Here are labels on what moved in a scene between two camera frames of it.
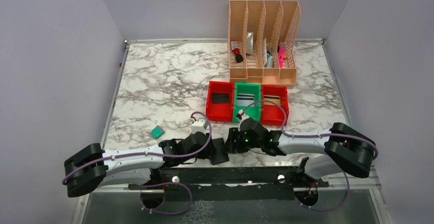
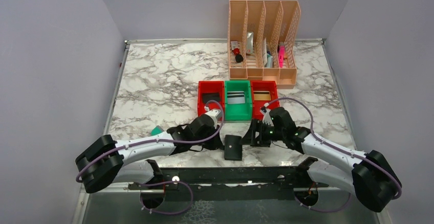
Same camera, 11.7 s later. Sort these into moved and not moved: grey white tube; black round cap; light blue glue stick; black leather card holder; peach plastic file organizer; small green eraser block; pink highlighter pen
Moved: black leather card holder
Not moved: pink highlighter pen; grey white tube; light blue glue stick; peach plastic file organizer; small green eraser block; black round cap
